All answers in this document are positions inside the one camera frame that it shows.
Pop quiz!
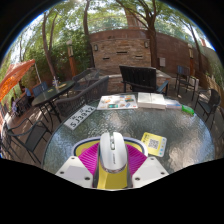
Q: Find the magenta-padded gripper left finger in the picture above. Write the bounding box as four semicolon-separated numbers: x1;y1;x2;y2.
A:
54;141;101;189

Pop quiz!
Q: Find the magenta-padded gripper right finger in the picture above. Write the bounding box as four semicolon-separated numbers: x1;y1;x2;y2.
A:
125;143;170;188

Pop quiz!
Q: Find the white wireless computer mouse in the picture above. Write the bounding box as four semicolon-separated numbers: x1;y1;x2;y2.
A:
98;131;129;174

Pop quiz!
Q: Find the yellow code card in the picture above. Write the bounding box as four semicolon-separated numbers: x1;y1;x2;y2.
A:
140;131;168;158

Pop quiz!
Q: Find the white number plate sign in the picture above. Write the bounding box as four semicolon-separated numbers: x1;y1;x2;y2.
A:
63;104;98;131

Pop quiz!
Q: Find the dark metal patio chair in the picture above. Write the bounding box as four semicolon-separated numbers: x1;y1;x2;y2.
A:
1;119;53;166

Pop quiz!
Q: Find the white and blue box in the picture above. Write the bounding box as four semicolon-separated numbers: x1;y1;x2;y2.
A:
164;98;184;110

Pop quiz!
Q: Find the green wipes packet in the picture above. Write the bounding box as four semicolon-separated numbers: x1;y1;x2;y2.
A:
180;104;196;117

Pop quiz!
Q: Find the dark wicker armchair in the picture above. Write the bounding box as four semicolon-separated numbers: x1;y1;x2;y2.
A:
71;67;101;93
54;75;110;118

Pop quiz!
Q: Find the colourful printed leaflet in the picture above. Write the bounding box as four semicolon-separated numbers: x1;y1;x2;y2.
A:
96;94;139;111

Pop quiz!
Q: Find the dark round patio table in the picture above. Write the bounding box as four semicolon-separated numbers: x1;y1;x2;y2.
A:
31;79;76;123

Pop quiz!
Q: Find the blue patio chair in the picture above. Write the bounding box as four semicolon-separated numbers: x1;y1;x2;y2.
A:
32;81;49;98

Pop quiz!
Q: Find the person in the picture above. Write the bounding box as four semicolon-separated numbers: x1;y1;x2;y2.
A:
19;85;34;101

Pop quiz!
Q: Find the low stone ledge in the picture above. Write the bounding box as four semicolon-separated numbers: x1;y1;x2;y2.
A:
106;69;173;94

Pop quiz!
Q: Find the black slatted wooden chair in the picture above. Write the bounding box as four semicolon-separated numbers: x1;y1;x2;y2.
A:
118;65;170;97

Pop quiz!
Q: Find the dark slatted metal chair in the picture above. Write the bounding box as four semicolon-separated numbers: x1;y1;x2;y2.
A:
175;65;198;101

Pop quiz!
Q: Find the orange patio umbrella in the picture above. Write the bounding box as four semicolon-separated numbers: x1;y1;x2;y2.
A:
0;59;37;103

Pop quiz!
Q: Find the large forked tree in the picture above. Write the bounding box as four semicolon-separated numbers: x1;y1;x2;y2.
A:
116;0;178;69

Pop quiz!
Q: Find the thin leaning tree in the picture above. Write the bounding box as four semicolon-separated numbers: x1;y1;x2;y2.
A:
82;0;98;68

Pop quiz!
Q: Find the orange lamp post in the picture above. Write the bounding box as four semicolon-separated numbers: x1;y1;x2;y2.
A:
187;43;196;77
65;39;78;78

